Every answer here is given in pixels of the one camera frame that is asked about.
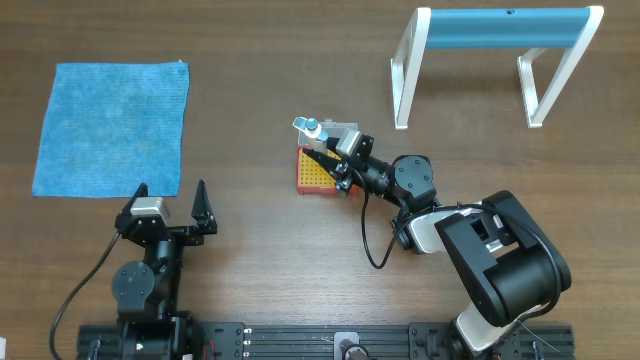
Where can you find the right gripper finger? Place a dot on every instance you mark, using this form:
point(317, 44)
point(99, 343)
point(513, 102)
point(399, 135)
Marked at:
point(327, 162)

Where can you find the white pipette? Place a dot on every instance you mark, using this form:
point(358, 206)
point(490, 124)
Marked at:
point(312, 135)

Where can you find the mounting rail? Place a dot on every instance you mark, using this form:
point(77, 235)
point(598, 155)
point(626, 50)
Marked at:
point(300, 342)

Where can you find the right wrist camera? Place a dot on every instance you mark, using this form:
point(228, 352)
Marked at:
point(347, 144)

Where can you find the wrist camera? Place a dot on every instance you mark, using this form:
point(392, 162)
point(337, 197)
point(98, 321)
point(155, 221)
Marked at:
point(150, 210)
point(347, 144)

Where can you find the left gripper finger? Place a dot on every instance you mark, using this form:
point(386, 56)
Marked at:
point(141, 192)
point(203, 207)

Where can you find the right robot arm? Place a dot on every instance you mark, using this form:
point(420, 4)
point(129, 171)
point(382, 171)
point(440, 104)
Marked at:
point(510, 270)

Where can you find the blue cloth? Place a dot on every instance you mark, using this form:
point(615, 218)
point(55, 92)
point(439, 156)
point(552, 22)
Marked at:
point(110, 130)

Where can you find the white and blue stand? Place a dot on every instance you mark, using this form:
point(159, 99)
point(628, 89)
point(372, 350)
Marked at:
point(500, 27)

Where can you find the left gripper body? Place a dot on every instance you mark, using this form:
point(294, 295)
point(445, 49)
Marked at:
point(150, 232)

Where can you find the red and yellow tip box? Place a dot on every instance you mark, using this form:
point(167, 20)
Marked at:
point(312, 175)

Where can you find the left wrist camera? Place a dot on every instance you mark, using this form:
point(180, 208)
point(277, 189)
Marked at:
point(150, 210)

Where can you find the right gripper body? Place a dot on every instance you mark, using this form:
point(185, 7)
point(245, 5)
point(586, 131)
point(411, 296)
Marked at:
point(364, 147)

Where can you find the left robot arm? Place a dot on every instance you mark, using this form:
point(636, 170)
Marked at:
point(145, 285)

